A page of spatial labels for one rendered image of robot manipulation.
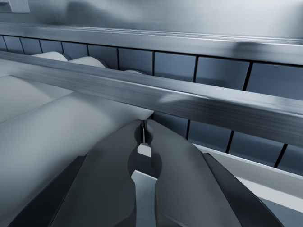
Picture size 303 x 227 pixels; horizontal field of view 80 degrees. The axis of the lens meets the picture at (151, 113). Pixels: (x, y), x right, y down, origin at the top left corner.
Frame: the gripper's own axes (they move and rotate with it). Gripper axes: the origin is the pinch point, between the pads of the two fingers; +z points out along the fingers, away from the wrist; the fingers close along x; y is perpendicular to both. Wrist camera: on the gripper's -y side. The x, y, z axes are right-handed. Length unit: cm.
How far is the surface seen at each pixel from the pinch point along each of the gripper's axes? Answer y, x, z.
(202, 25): -5.6, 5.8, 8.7
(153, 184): 12.8, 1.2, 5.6
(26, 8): -6.8, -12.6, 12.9
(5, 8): -6.8, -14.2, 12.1
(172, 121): 2.8, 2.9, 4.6
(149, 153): 4.5, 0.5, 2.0
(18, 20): -5.3, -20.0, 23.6
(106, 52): -3.1, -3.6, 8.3
